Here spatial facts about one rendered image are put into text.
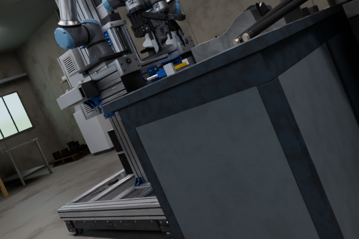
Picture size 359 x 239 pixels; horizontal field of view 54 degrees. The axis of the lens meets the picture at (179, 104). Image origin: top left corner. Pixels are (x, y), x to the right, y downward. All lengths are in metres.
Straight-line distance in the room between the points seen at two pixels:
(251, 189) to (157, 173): 0.38
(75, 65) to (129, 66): 0.63
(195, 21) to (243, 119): 4.50
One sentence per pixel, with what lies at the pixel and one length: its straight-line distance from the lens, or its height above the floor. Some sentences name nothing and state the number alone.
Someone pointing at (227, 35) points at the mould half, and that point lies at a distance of 1.72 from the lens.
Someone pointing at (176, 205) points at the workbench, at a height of 0.34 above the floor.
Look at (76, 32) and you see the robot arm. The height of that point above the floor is 1.20.
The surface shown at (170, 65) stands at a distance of 1.55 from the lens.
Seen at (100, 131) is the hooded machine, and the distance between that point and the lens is 6.80.
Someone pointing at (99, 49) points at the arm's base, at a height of 1.09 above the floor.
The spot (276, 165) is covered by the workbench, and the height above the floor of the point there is 0.43.
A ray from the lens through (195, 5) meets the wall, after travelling 5.49.
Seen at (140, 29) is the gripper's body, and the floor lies 1.04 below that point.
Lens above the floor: 0.79
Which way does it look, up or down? 4 degrees down
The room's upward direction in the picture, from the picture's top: 24 degrees counter-clockwise
